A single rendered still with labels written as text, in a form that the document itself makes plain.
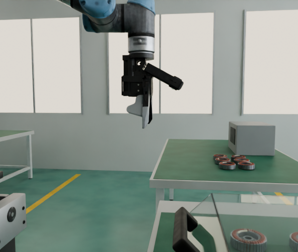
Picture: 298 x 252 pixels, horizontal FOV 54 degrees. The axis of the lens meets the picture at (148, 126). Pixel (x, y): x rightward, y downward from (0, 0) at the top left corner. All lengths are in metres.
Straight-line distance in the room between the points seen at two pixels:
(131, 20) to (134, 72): 0.14
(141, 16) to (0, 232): 0.62
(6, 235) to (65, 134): 4.58
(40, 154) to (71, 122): 0.82
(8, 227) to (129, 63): 0.50
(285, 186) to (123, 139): 3.53
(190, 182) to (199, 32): 3.52
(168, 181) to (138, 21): 1.15
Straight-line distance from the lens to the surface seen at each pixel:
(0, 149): 5.92
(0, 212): 0.73
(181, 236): 0.38
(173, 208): 1.34
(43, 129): 5.46
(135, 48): 0.80
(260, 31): 5.10
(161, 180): 1.77
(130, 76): 0.80
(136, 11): 0.82
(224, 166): 2.06
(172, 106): 4.85
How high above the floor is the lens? 1.23
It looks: 5 degrees down
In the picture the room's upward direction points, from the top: straight up
